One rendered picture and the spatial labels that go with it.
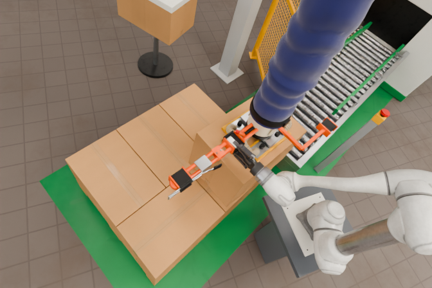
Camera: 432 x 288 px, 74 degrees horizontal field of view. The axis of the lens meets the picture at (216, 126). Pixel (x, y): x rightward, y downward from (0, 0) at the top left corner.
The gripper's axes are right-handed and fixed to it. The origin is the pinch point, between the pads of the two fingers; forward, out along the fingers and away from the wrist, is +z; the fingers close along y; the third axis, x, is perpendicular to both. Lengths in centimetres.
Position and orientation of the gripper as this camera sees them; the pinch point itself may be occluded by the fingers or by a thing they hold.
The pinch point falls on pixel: (231, 144)
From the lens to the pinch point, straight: 150.4
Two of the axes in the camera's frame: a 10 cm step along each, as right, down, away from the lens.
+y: -1.9, 5.3, 8.2
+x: 7.1, -5.1, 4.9
